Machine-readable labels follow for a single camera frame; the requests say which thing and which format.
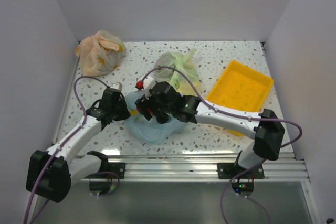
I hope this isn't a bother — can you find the light blue plastic bag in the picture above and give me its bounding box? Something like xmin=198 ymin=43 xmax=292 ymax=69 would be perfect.
xmin=124 ymin=91 xmax=187 ymax=144

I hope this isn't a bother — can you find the dark purple plum fruit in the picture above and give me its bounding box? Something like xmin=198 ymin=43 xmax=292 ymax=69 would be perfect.
xmin=156 ymin=113 xmax=169 ymax=124

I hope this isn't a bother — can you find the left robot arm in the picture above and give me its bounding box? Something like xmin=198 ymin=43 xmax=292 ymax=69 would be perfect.
xmin=26 ymin=83 xmax=130 ymax=203

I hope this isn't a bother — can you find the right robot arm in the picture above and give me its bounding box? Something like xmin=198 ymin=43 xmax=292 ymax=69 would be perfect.
xmin=135 ymin=81 xmax=285 ymax=178

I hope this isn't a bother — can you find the small yellow fruit piece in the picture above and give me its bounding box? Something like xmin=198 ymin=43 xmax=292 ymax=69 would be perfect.
xmin=130 ymin=109 xmax=139 ymax=116

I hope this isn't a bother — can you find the green avocado plastic bag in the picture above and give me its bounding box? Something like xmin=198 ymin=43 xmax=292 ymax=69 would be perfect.
xmin=154 ymin=48 xmax=200 ymax=95

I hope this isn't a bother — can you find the orange plastic bag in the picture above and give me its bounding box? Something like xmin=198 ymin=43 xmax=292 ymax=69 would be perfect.
xmin=75 ymin=30 xmax=126 ymax=77

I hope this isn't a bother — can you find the yellow plastic tray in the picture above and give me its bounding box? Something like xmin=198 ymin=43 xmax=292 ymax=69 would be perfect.
xmin=206 ymin=60 xmax=275 ymax=138

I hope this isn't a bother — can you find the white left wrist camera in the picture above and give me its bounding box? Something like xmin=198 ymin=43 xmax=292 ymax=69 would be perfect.
xmin=110 ymin=82 xmax=123 ymax=92

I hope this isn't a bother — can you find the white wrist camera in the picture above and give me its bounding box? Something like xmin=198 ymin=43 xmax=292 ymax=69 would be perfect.
xmin=110 ymin=82 xmax=123 ymax=92
xmin=135 ymin=75 xmax=156 ymax=99

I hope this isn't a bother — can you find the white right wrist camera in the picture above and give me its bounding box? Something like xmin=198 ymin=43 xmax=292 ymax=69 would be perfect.
xmin=135 ymin=75 xmax=156 ymax=99

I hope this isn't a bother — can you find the aluminium table edge rail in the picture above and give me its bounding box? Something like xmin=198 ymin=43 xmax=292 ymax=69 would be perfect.
xmin=107 ymin=154 xmax=309 ymax=182

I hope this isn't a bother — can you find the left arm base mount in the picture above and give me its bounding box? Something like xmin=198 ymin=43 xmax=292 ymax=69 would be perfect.
xmin=85 ymin=151 xmax=126 ymax=198

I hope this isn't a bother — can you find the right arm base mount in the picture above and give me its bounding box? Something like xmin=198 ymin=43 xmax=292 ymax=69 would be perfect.
xmin=217 ymin=151 xmax=265 ymax=197

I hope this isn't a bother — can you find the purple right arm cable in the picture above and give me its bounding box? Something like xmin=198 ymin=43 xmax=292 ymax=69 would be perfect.
xmin=139 ymin=66 xmax=303 ymax=224

